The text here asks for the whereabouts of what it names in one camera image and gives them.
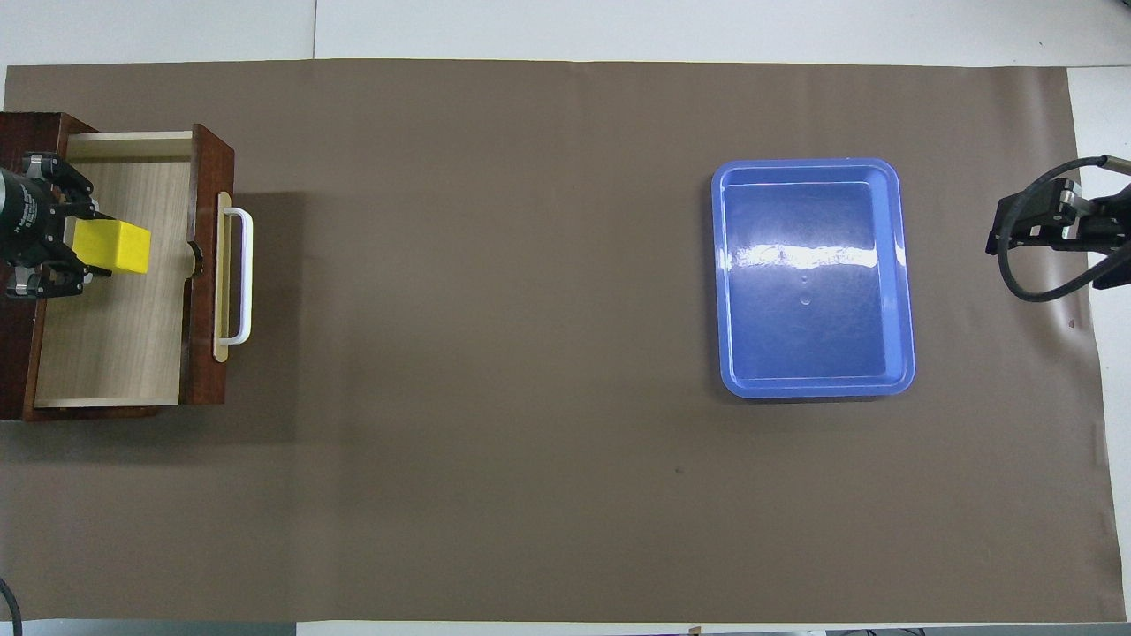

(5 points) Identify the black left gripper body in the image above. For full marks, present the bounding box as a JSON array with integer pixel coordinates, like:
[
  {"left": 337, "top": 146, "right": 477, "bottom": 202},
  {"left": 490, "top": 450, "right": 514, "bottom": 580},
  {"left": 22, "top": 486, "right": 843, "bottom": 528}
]
[{"left": 0, "top": 170, "right": 49, "bottom": 266}]

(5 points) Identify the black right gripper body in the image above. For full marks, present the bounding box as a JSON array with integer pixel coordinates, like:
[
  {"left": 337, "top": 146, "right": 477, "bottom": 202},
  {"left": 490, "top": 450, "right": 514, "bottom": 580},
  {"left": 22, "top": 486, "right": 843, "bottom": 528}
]
[{"left": 1074, "top": 185, "right": 1131, "bottom": 253}]

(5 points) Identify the yellow cube block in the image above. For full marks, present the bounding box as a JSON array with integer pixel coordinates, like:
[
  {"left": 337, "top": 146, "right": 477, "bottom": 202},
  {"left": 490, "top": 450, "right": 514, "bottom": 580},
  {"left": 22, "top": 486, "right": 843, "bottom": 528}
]
[{"left": 72, "top": 219, "right": 152, "bottom": 276}]

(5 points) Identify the beige handle backplate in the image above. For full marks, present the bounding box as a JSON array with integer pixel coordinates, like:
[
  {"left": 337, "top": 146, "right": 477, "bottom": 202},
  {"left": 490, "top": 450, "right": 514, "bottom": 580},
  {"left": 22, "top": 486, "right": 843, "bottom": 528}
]
[{"left": 214, "top": 190, "right": 232, "bottom": 363}]

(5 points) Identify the white drawer handle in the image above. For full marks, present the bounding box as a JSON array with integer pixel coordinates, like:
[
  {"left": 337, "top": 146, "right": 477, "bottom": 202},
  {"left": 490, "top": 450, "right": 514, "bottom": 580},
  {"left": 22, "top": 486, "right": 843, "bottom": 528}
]
[{"left": 218, "top": 206, "right": 254, "bottom": 345}]

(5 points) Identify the blue plastic tray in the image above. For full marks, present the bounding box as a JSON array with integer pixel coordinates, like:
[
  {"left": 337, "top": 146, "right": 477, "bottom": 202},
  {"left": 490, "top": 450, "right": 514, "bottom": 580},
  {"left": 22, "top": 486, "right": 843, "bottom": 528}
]
[{"left": 711, "top": 158, "right": 916, "bottom": 399}]

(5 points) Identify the brown table mat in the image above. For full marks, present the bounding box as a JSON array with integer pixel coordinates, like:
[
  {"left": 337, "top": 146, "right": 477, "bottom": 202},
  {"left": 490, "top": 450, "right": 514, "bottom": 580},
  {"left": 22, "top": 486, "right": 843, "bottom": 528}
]
[{"left": 0, "top": 59, "right": 1127, "bottom": 624}]

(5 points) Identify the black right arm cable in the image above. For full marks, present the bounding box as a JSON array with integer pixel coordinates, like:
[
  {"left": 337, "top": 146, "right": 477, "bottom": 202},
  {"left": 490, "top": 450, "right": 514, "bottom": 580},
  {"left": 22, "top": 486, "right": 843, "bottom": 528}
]
[{"left": 997, "top": 156, "right": 1131, "bottom": 303}]

